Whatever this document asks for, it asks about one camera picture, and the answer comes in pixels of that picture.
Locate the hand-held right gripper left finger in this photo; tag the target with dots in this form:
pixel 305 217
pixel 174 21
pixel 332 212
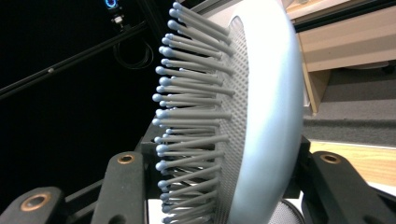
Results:
pixel 123 189

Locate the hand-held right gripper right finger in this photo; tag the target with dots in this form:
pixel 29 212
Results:
pixel 336 189

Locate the black mesh pen holder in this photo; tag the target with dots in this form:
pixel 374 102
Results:
pixel 285 214

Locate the light blue hairbrush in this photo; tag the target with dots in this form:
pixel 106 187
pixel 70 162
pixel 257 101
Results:
pixel 274 109

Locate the wooden shelf furniture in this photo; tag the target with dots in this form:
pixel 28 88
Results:
pixel 345 46

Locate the black slanted frame bar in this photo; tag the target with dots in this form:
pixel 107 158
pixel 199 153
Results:
pixel 62 63

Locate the black horizontal frame bar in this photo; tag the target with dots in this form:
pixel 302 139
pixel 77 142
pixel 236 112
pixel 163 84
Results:
pixel 342 17

